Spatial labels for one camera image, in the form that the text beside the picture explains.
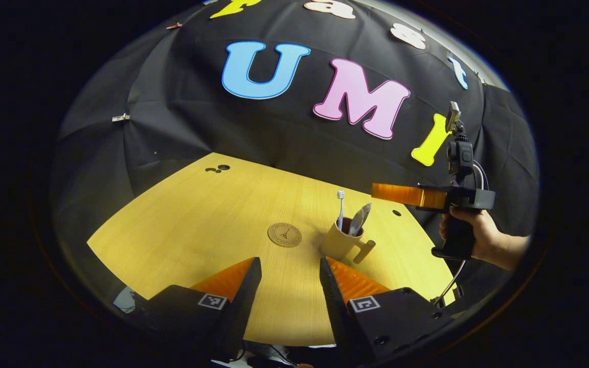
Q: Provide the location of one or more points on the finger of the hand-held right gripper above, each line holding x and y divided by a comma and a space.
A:
407, 195

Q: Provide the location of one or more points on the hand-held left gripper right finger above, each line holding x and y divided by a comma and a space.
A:
335, 306

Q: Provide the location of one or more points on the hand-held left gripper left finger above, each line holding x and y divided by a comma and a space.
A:
243, 312

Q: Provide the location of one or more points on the white toothpaste tube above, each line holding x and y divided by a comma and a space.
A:
360, 217

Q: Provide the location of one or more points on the beige cup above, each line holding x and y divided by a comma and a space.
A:
338, 245

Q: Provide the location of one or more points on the white toothbrush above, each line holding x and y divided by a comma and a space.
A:
341, 204

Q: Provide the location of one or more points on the round wooden coaster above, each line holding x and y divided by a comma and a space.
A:
284, 235

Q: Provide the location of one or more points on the wooden desktop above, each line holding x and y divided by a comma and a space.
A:
197, 225

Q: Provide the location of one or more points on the black desk clamp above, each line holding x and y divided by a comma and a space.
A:
458, 293

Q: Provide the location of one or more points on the black backdrop cloth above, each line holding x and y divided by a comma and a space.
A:
197, 117

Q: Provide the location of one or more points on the silver cloth clip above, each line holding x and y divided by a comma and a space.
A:
120, 117

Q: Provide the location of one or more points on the copper cloth clip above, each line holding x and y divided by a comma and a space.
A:
174, 25

